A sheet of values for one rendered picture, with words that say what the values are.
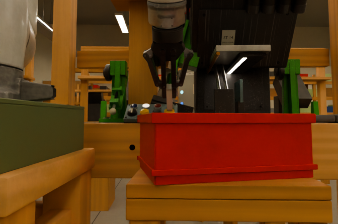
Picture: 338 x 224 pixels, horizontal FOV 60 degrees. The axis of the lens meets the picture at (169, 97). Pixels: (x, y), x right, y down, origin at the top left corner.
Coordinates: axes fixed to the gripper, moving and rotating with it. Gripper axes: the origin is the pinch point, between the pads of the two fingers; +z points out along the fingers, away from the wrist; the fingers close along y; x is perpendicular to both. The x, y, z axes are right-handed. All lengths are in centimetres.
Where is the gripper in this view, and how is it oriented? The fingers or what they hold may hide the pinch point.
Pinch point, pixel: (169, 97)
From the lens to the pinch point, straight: 80.0
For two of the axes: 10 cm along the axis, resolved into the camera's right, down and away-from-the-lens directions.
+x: 0.3, -5.1, 8.6
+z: 0.3, 8.6, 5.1
